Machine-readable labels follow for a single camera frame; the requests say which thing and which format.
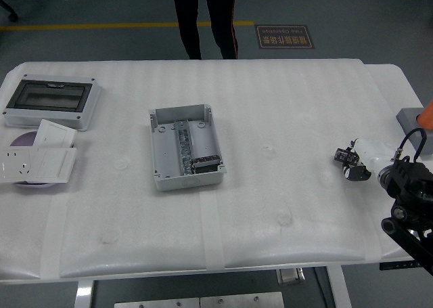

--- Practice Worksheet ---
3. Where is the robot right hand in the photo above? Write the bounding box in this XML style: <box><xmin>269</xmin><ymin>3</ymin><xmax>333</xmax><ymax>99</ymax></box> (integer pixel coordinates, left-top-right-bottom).
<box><xmin>341</xmin><ymin>137</ymin><xmax>396</xmax><ymax>183</ymax></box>

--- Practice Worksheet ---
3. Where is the grey square block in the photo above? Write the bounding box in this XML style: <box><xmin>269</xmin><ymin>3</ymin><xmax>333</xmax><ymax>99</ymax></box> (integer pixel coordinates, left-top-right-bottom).
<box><xmin>396</xmin><ymin>107</ymin><xmax>433</xmax><ymax>153</ymax></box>

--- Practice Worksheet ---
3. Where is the white tape strip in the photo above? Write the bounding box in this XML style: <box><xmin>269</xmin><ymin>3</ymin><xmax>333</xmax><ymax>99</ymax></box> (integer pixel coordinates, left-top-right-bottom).
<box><xmin>39</xmin><ymin>194</ymin><xmax>70</xmax><ymax>279</ymax></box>

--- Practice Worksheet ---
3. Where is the orange cone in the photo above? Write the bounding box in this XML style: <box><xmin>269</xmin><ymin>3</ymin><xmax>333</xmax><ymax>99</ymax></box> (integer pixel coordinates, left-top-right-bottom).
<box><xmin>416</xmin><ymin>99</ymin><xmax>433</xmax><ymax>130</ymax></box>

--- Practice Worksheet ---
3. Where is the purple round disc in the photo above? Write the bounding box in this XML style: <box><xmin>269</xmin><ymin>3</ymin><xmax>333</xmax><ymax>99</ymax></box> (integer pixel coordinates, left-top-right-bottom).
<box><xmin>9</xmin><ymin>131</ymin><xmax>60</xmax><ymax>189</ymax></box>

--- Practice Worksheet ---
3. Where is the black label strip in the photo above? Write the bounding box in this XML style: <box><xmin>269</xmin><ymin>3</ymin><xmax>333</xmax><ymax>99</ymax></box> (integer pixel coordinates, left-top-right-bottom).
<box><xmin>378</xmin><ymin>259</ymin><xmax>419</xmax><ymax>271</ymax></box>

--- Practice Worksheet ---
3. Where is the white table leg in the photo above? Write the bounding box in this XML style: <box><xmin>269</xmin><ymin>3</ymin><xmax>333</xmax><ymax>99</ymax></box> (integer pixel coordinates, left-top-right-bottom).
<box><xmin>326</xmin><ymin>265</ymin><xmax>352</xmax><ymax>308</ymax></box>
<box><xmin>74</xmin><ymin>280</ymin><xmax>94</xmax><ymax>308</ymax></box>

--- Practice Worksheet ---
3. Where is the grey metal floor plate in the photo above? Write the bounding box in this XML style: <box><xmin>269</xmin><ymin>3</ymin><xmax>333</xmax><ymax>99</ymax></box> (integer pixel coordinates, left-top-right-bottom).
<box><xmin>199</xmin><ymin>291</ymin><xmax>285</xmax><ymax>308</ymax></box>
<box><xmin>114</xmin><ymin>297</ymin><xmax>200</xmax><ymax>308</ymax></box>

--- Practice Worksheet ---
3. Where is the grey open junction box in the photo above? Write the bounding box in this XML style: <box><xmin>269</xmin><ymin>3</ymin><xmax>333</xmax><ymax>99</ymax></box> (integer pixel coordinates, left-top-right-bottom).
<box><xmin>147</xmin><ymin>103</ymin><xmax>226</xmax><ymax>192</ymax></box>

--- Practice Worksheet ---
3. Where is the white foam table mat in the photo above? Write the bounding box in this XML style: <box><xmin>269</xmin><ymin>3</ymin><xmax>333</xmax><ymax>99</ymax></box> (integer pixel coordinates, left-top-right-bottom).
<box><xmin>0</xmin><ymin>59</ymin><xmax>426</xmax><ymax>282</ymax></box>

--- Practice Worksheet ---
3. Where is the white wide switch panel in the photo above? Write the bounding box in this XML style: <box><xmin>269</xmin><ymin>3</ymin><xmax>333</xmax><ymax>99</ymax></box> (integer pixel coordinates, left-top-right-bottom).
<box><xmin>27</xmin><ymin>147</ymin><xmax>78</xmax><ymax>183</ymax></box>

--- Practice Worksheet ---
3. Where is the person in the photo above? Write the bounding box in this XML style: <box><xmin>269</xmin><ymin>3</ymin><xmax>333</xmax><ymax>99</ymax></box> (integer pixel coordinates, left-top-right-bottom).
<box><xmin>168</xmin><ymin>0</ymin><xmax>239</xmax><ymax>61</ymax></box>

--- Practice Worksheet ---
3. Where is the white wall socket panel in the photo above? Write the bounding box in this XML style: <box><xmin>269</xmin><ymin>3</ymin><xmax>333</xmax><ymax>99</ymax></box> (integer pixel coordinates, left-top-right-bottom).
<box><xmin>0</xmin><ymin>147</ymin><xmax>37</xmax><ymax>186</ymax></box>

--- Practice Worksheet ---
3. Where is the black office chair base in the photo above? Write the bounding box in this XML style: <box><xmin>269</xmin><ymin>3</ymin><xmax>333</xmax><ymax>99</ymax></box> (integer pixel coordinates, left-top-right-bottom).
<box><xmin>0</xmin><ymin>0</ymin><xmax>37</xmax><ymax>22</ymax></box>

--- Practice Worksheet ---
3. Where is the grey box with dark window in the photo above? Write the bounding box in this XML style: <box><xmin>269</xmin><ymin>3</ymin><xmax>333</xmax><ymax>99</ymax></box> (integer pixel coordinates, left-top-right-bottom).
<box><xmin>2</xmin><ymin>73</ymin><xmax>101</xmax><ymax>132</ymax></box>

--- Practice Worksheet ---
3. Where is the grey metal table bracket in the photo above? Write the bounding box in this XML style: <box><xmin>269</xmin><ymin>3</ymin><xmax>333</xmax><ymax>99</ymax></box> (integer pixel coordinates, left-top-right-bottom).
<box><xmin>276</xmin><ymin>268</ymin><xmax>305</xmax><ymax>285</ymax></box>

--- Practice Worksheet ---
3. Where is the black cylindrical battery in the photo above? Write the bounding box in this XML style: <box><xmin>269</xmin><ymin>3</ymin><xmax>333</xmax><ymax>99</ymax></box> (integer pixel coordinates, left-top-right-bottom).
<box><xmin>191</xmin><ymin>154</ymin><xmax>221</xmax><ymax>175</ymax></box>
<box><xmin>334</xmin><ymin>147</ymin><xmax>360</xmax><ymax>164</ymax></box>

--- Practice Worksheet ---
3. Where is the white blank switch panel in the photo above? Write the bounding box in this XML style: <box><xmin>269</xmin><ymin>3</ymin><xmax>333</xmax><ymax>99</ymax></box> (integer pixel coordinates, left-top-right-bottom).
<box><xmin>32</xmin><ymin>118</ymin><xmax>77</xmax><ymax>149</ymax></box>

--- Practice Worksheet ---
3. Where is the metal DIN rail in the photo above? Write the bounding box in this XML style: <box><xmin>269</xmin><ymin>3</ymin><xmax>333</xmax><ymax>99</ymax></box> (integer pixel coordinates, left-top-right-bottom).
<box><xmin>174</xmin><ymin>119</ymin><xmax>198</xmax><ymax>177</ymax></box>

